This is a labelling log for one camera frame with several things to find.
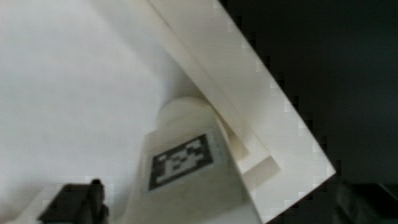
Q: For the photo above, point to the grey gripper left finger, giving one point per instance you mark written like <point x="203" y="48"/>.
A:
<point x="75" y="207"/>

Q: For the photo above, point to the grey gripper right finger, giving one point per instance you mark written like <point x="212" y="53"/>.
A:
<point x="366" y="203"/>

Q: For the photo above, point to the white table leg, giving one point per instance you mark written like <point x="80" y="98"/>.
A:
<point x="189" y="189"/>

